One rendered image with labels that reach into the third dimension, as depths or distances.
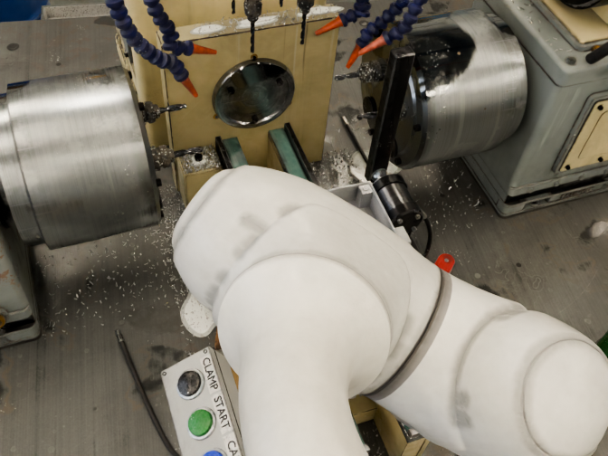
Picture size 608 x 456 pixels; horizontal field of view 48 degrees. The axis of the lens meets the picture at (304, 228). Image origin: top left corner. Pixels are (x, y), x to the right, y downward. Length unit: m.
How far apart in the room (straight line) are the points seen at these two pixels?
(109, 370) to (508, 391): 0.83
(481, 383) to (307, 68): 0.88
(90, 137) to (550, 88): 0.72
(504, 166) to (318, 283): 0.99
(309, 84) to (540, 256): 0.54
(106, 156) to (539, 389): 0.70
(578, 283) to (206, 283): 1.02
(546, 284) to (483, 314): 0.88
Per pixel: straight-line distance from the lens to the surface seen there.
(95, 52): 1.68
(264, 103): 1.24
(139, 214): 1.03
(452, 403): 0.45
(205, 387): 0.82
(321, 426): 0.32
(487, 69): 1.15
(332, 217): 0.42
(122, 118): 0.98
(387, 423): 1.06
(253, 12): 0.97
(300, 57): 1.21
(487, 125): 1.18
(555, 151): 1.32
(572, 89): 1.21
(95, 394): 1.14
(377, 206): 0.90
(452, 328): 0.44
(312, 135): 1.35
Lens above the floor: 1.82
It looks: 52 degrees down
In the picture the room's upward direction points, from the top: 7 degrees clockwise
